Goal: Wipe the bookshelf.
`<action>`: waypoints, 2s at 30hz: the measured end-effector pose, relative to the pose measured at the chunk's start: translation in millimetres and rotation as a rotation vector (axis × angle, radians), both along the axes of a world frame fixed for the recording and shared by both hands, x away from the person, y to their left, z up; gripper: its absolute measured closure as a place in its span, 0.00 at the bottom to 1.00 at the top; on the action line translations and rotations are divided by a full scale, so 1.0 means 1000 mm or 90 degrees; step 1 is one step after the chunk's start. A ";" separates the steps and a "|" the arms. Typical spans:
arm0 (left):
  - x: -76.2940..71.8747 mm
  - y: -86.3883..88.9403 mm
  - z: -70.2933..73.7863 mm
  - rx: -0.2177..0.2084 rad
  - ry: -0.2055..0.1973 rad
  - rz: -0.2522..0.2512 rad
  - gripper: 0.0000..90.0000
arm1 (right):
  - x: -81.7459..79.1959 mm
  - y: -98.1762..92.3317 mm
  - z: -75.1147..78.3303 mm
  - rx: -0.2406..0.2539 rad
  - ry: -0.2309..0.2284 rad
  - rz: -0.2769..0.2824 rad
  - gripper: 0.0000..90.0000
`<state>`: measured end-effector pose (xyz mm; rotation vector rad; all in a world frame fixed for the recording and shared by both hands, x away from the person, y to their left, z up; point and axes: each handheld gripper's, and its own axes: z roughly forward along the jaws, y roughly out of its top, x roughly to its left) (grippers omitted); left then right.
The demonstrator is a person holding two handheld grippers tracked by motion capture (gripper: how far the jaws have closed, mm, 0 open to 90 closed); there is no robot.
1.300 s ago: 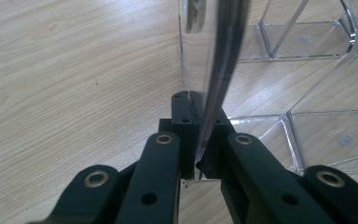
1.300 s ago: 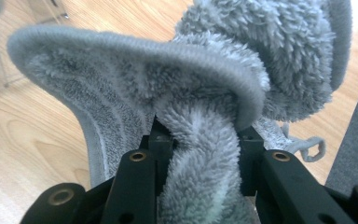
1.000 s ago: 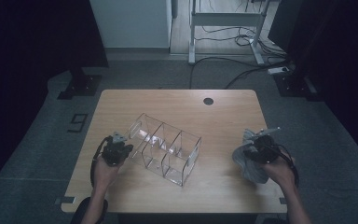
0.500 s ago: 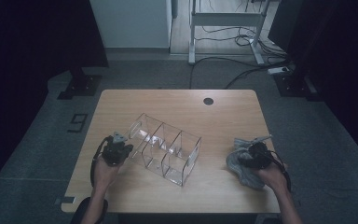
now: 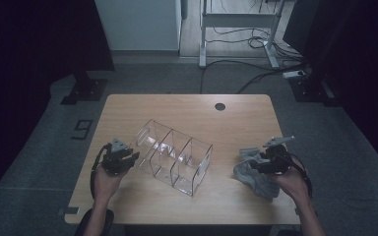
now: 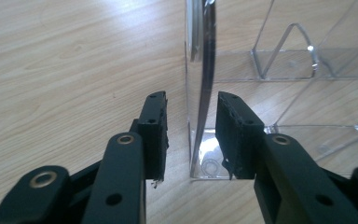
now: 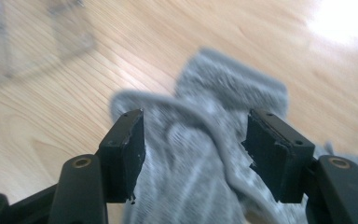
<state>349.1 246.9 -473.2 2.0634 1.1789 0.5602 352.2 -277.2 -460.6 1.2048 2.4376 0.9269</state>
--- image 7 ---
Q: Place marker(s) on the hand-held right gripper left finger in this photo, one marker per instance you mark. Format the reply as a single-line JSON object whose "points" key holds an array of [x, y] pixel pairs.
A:
{"points": [[121, 155]]}

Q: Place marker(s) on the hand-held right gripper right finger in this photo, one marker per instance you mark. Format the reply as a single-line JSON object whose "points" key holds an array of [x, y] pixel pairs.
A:
{"points": [[276, 155]]}

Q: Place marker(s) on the grey knitted garment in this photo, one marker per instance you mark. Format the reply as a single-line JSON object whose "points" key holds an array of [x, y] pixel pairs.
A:
{"points": [[199, 140]]}

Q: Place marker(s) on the clear acrylic divided organizer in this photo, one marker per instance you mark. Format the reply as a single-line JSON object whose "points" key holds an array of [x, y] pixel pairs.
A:
{"points": [[28, 40]]}

